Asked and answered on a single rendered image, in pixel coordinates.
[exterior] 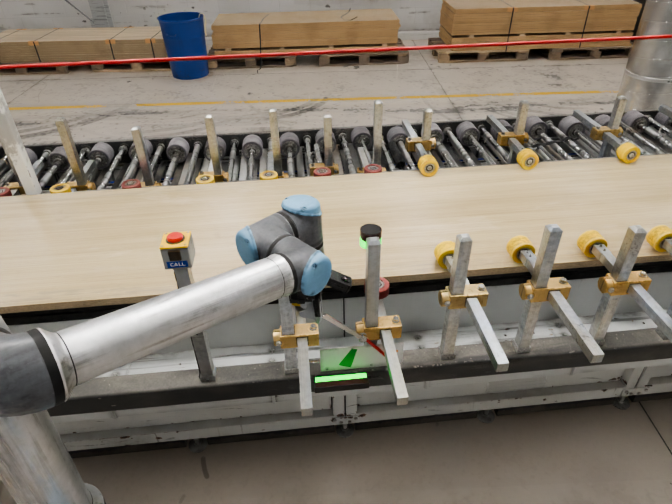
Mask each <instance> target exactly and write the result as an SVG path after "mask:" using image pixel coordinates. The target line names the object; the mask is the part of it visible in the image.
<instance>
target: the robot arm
mask: <svg viewBox="0 0 672 504"><path fill-rule="evenodd" d="M281 207H282V210H280V211H278V212H276V213H274V214H272V215H270V216H268V217H265V218H263V219H261V220H259V221H257V222H255V223H253V224H251V225H249V226H248V225H247V226H245V228H243V229H241V230H239V231H238V232H237V234H236V237H235V242H236V247H237V251H238V253H239V255H240V257H241V259H242V260H243V262H244V263H245V264H246V265H244V266H241V267H238V268H236V269H233V270H230V271H227V272H224V273H221V274H219V275H216V276H213V277H210V278H207V279H204V280H202V281H199V282H196V283H193V284H190V285H188V286H185V287H182V288H179V289H176V290H173V291H171V292H168V293H165V294H162V295H159V296H156V297H154V298H151V299H148V300H145V301H142V302H139V303H137V304H134V305H131V306H128V307H125V308H122V309H120V310H117V311H114V312H111V313H108V314H105V315H103V316H100V317H97V318H94V319H91V320H88V321H86V322H83V323H80V324H77V325H74V326H71V327H69V328H66V329H63V330H60V331H57V332H54V333H52V332H49V331H46V330H43V329H41V328H34V329H31V330H29V331H26V332H22V333H16V334H12V332H11V331H10V329H9V328H8V326H7V325H6V323H5V322H4V320H3V319H2V317H1V316H0V479H1V481H2V482H3V484H4V485H5V487H6V488H7V490H8V491H9V493H10V494H11V496H12V497H13V499H14V500H15V502H16V503H17V504H106V502H105V499H104V497H103V495H102V494H101V492H100V491H99V489H98V488H96V487H95V486H93V485H91V484H88V483H84V482H83V480H82V478H81V476H80V474H79V472H78V470H77V468H76V466H75V464H74V462H73V460H72V458H71V456H70V454H69V452H68V450H67V448H66V446H65V444H64V442H63V441H62V439H61V437H60V435H59V433H58V431H57V429H56V427H55V425H54V423H53V421H52V419H51V417H50V415H49V413H48V411H47V409H50V408H52V407H55V406H57V405H59V404H61V403H64V402H66V401H67V399H68V397H69V395H70V393H71V391H72V389H73V388H74V387H75V386H77V385H79V384H81V383H84V382H86V381H88V380H91V379H93V378H95V377H98V376H100V375H102V374H105V373H107V372H109V371H112V370H114V369H116V368H119V367H121V366H123V365H126V364H128V363H130V362H133V361H135V360H137V359H140V358H142V357H144V356H147V355H149V354H151V353H154V352H156V351H158V350H161V349H163V348H165V347H168V346H170V345H172V344H175V343H177V342H179V341H182V340H184V339H186V338H188V337H191V336H193V335H195V334H198V333H200V332H202V331H205V330H207V329H209V328H212V327H214V326H216V325H219V324H221V323H223V322H226V321H228V320H230V319H233V318H235V317H237V316H240V315H242V314H244V313H247V312H249V311H251V310H254V309H256V308H258V307H261V306H263V305H265V304H268V303H270V302H272V301H275V300H277V299H279V298H282V297H287V296H289V301H290V303H297V304H300V306H301V308H303V309H304V310H301V311H300V312H299V316H300V317H303V318H309V319H314V320H315V321H316V323H317V324H319V323H320V322H321V320H322V290H323V288H324V287H325V286H326V285H327V286H330V287H332V288H335V289H337V290H339V291H342V292H344V293H348V292H349V290H350V288H351V287H352V278H351V277H349V276H347V275H345V274H342V273H340V272H337V271H335V270H332V264H331V261H330V259H329V258H328V257H327V256H326V255H325V254H324V242H323V230H322V217H321V215H322V211H321V207H320V202H319V201H318V200H317V199H316V198H314V197H312V196H309V195H301V194H300V195H292V196H289V197H286V198H285V199H284V200H283V201H282V204H281ZM290 295H291V296H290Z"/></svg>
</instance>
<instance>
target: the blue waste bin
mask: <svg viewBox="0 0 672 504"><path fill-rule="evenodd" d="M203 17H204V18H205V15H204V14H203V13H199V12H174V13H167V14H163V15H160V16H158V18H157V19H158V21H159V24H160V28H161V32H162V36H163V40H164V43H165V47H166V51H167V55H168V58H172V57H194V56H207V49H206V40H205V35H207V33H206V18H205V31H204V21H203ZM169 63H170V67H171V70H172V74H173V77H174V78H176V79H180V80H193V79H199V78H202V77H205V76H207V75H208V74H209V68H208V60H190V61H169Z"/></svg>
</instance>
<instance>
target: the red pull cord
mask: <svg viewBox="0 0 672 504"><path fill-rule="evenodd" d="M664 38H672V35H652V36H630V37H608V38H586V39H565V40H543V41H521V42H499V43H477V44H456V45H434V46H412V47H390V48H368V49H346V50H325V51H303V52H281V53H259V54H237V55H216V56H194V57H172V58H150V59H128V60H106V61H85V62H63V63H41V64H19V65H0V69H17V68H39V67H61V66H82V65H104V64H125V63H147V62H168V61H190V60H212V59H233V58H255V57H276V56H298V55H319V54H341V53H362V52H384V51H406V50H427V49H449V48H470V47H492V46H513V45H535V44H557V43H578V42H600V41H621V40H643V39H664Z"/></svg>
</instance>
